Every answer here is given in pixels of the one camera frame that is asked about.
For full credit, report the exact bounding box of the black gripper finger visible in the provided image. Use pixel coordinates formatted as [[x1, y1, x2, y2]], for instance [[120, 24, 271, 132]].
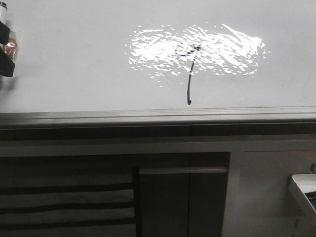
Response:
[[0, 45, 15, 77], [0, 22, 10, 45]]

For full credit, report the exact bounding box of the white whiteboard marker black tip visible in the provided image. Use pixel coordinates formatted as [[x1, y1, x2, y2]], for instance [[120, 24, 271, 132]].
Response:
[[0, 1, 18, 62]]

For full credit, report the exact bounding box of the large white whiteboard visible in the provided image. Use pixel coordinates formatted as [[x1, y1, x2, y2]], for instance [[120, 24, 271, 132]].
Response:
[[0, 0, 316, 129]]

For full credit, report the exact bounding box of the dark grey cabinet panel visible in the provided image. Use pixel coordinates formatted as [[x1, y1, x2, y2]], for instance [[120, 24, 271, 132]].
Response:
[[135, 152, 230, 237]]

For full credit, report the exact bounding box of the white wall-mounted marker tray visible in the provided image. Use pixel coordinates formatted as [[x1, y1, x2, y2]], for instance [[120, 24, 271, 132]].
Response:
[[289, 174, 316, 226]]

